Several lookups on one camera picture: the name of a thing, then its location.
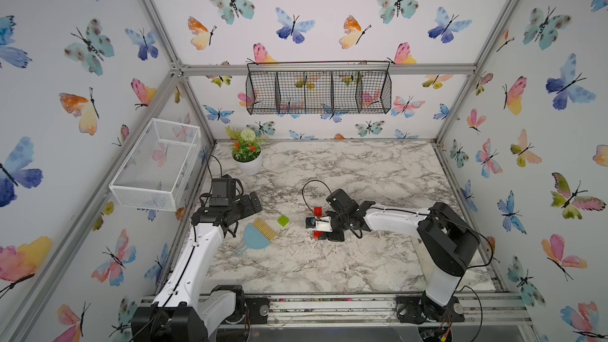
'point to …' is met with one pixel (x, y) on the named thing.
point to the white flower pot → (251, 167)
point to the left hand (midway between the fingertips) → (250, 202)
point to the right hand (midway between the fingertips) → (322, 226)
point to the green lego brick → (283, 221)
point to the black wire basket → (317, 86)
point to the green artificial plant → (246, 146)
